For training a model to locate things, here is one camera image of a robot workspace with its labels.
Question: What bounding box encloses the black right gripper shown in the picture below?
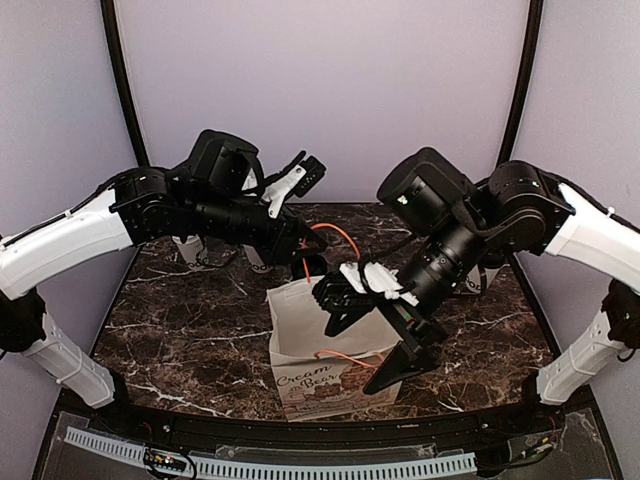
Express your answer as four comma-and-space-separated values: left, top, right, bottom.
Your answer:
362, 204, 491, 393

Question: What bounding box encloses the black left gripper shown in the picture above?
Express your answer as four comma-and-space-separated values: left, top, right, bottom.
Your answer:
186, 188, 328, 265

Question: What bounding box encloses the white paper takeout bag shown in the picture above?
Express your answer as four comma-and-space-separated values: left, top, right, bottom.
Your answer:
266, 276, 400, 422

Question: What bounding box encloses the white paper coffee cup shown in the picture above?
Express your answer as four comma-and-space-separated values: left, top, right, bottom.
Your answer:
456, 264, 502, 295

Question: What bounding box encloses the stack of black cup lids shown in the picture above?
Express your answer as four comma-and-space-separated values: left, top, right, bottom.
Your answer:
291, 255, 328, 283

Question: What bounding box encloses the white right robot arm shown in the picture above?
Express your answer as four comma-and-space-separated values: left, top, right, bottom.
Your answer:
312, 148, 639, 434

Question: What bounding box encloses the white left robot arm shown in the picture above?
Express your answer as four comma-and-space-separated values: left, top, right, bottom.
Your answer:
1, 147, 327, 436

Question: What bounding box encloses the white cup holding straws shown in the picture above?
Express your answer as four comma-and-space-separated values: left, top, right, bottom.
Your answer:
243, 245, 273, 275

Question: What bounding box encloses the stack of white paper cups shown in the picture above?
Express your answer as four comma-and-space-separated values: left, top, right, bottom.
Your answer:
171, 235, 208, 271

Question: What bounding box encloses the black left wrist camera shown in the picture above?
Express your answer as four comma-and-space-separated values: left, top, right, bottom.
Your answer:
186, 130, 264, 194

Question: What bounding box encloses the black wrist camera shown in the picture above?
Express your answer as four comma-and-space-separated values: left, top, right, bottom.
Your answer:
186, 130, 264, 194
376, 147, 476, 237

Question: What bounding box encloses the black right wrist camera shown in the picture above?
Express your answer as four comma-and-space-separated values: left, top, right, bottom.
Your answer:
376, 147, 476, 237

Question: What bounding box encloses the black table front rail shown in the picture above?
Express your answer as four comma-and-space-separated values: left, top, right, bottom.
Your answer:
54, 387, 591, 454

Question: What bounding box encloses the black right frame post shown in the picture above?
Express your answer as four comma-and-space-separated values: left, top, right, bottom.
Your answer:
496, 0, 545, 166

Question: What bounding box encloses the black frame post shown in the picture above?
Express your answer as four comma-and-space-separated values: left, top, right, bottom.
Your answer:
99, 0, 150, 167
496, 0, 545, 166

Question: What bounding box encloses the white slotted cable duct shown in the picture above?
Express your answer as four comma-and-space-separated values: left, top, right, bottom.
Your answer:
64, 427, 477, 479

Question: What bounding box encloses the black left frame post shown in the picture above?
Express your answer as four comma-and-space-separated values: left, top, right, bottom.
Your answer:
99, 0, 150, 167

